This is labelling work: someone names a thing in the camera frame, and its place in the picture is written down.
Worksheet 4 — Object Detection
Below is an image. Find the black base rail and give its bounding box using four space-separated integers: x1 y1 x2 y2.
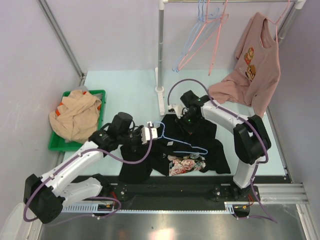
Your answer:
104 175 278 211

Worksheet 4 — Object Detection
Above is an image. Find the green plastic bin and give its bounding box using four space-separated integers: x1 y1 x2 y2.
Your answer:
48 88 106 152

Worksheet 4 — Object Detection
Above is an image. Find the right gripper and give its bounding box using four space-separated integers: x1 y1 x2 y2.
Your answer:
176 111 201 138

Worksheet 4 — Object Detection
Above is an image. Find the pink wire hanger middle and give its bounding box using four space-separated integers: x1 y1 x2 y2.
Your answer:
208 0 229 76

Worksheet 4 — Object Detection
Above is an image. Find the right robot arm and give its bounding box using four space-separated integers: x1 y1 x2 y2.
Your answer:
168 90 272 201

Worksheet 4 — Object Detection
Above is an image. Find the white cable duct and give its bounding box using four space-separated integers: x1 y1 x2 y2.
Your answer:
59 201 236 215

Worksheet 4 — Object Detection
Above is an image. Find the pink hanger holding shirt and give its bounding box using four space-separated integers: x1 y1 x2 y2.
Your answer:
266 0 291 43

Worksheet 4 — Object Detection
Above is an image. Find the pink wire hanger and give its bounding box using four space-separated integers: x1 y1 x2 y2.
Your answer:
171 0 229 74
208 0 229 76

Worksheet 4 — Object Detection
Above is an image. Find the pink wire hanger left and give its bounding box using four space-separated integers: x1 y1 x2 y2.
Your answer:
171 0 229 74

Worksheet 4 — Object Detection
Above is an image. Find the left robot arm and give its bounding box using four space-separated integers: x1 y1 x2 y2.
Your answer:
23 112 153 224

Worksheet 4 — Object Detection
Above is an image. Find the pink mario t-shirt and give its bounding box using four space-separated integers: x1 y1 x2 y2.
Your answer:
208 12 281 117

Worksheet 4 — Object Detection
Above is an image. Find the clothes rack metal frame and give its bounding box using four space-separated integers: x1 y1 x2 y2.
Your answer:
154 0 306 116

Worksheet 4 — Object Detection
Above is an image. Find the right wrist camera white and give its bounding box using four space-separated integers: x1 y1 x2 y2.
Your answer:
167 104 186 119

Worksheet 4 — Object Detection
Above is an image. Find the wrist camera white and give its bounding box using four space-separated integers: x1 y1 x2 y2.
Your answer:
141 121 158 145
167 104 186 119

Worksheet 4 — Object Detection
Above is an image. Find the beige garment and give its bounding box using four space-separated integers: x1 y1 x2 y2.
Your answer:
48 89 102 144

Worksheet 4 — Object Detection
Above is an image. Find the black t-shirt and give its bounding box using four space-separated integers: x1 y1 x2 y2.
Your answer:
118 114 231 184

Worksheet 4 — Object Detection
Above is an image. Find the aluminium corner post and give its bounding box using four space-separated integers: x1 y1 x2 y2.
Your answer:
37 0 85 81

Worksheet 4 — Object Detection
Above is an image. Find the blue wire hanger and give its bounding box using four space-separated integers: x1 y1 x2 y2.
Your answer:
172 0 223 73
153 121 209 156

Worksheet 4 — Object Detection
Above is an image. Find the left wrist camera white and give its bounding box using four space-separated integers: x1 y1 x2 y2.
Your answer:
141 121 158 145

